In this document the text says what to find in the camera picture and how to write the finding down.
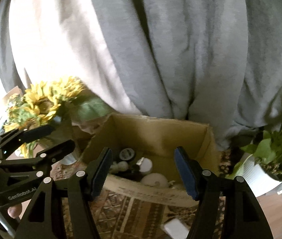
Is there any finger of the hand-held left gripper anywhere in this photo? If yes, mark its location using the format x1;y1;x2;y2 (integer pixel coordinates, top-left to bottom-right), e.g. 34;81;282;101
0;116;63;160
0;139;76;173

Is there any wide grey curtain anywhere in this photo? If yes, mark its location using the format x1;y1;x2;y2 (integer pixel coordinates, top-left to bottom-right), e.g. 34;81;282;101
86;0;282;152

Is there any beige curtain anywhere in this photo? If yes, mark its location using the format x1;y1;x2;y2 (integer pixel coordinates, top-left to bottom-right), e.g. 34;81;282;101
6;0;141;116

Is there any black tape roll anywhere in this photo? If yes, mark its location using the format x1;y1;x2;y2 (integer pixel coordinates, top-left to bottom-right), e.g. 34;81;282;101
119;148;136;161

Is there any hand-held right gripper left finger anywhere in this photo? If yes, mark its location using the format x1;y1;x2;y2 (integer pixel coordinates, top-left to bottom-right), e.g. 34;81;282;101
14;147;113;239

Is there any narrow grey curtain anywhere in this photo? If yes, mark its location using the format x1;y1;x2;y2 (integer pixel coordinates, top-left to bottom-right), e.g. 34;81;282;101
0;0;27;92

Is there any small white figurine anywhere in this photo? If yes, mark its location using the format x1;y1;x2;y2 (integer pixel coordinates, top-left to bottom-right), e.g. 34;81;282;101
111;161;129;173

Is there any brown cardboard box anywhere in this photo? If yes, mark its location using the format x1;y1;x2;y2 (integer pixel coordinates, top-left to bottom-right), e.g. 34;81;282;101
81;113;222;207

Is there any potted plant in white pot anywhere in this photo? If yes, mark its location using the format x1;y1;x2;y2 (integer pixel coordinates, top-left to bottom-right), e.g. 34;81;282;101
227;100;282;196

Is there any patterned fringed table rug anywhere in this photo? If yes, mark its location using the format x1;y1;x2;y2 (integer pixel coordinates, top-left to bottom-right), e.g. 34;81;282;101
51;152;227;239

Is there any person's left hand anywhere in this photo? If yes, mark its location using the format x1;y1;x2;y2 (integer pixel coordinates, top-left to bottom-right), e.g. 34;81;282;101
6;203;23;219

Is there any white round case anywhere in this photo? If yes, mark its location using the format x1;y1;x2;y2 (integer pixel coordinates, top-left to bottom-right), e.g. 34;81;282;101
141;173;169;187

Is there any white remote control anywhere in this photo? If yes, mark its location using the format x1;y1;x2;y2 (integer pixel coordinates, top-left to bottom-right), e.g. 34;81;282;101
161;218;191;239

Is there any sunflower bouquet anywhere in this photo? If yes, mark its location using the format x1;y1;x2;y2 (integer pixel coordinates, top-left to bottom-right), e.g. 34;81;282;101
4;76;111;158

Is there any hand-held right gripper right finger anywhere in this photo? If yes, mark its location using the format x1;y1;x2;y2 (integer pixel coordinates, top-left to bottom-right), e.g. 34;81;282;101
174;146;273;239

